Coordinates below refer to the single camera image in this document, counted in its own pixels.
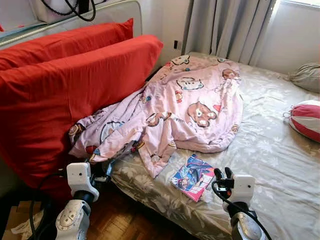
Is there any colourful comic book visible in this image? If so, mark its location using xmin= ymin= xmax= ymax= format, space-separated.
xmin=170 ymin=154 xmax=216 ymax=203

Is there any pink cartoon print blanket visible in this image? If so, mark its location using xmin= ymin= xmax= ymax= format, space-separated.
xmin=68 ymin=54 xmax=244 ymax=179

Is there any bed with grey floral sheet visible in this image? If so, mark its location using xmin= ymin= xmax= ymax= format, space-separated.
xmin=110 ymin=51 xmax=320 ymax=240

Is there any black round trash bin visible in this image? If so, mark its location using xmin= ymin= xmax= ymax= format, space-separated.
xmin=0 ymin=190 xmax=57 ymax=240

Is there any red pillow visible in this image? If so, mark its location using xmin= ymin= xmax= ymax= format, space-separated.
xmin=0 ymin=18 xmax=135 ymax=71
xmin=0 ymin=34 xmax=164 ymax=193

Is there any red white blue shield bolster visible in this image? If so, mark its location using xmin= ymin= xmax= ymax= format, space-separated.
xmin=284 ymin=100 xmax=320 ymax=143

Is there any flattened brown cardboard box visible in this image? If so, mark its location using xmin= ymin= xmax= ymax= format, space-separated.
xmin=2 ymin=200 xmax=32 ymax=240

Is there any crumpled white plastic bag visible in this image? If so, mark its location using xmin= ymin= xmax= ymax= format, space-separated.
xmin=11 ymin=223 xmax=32 ymax=237

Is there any grey-brown pillow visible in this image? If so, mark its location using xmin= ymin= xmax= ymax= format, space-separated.
xmin=289 ymin=62 xmax=320 ymax=94

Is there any grey curtain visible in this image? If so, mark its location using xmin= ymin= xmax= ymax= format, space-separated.
xmin=181 ymin=0 xmax=278 ymax=66

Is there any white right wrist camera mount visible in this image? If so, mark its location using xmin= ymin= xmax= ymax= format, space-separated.
xmin=231 ymin=174 xmax=256 ymax=207

